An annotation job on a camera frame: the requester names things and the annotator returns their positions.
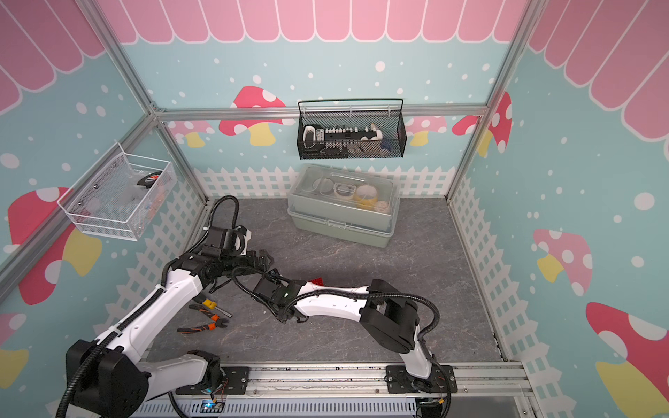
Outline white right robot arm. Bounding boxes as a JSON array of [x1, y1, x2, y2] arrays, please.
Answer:
[[251, 275, 441, 393]]

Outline orange handled pliers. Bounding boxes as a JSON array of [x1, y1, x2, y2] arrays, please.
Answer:
[[176, 304, 229, 335]]

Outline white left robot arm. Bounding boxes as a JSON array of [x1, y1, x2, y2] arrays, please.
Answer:
[[56, 250, 274, 417]]

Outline black wire mesh basket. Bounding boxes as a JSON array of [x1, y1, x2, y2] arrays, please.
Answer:
[[296, 99, 407, 160]]

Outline white wire mesh basket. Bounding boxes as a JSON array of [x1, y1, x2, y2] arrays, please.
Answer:
[[57, 143, 178, 241]]

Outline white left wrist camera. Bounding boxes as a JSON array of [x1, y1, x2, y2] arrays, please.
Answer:
[[202, 226, 249, 259]]

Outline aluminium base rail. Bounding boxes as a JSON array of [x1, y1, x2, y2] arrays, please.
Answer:
[[223, 362, 533, 399]]

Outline yellow handled screwdriver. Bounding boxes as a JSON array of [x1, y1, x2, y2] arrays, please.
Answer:
[[193, 294, 233, 318]]

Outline red black tape measure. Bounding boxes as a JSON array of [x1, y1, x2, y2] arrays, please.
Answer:
[[137, 171, 162, 189]]

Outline green plastic storage box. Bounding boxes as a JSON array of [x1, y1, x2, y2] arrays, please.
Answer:
[[287, 165, 400, 248]]

